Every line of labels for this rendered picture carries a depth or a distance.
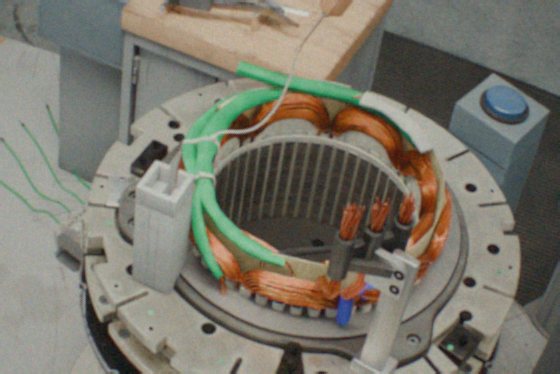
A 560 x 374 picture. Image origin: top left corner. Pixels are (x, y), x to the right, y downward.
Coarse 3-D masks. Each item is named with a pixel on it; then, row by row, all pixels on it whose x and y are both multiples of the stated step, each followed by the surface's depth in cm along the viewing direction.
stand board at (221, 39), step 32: (160, 0) 106; (256, 0) 107; (288, 0) 108; (384, 0) 110; (160, 32) 104; (192, 32) 103; (224, 32) 103; (256, 32) 104; (288, 32) 104; (320, 32) 105; (352, 32) 106; (224, 64) 103; (256, 64) 101; (288, 64) 101; (320, 64) 102
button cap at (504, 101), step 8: (496, 88) 106; (504, 88) 106; (512, 88) 107; (488, 96) 105; (496, 96) 105; (504, 96) 105; (512, 96) 106; (520, 96) 106; (488, 104) 105; (496, 104) 105; (504, 104) 105; (512, 104) 105; (520, 104) 105; (496, 112) 105; (504, 112) 104; (512, 112) 104; (520, 112) 105
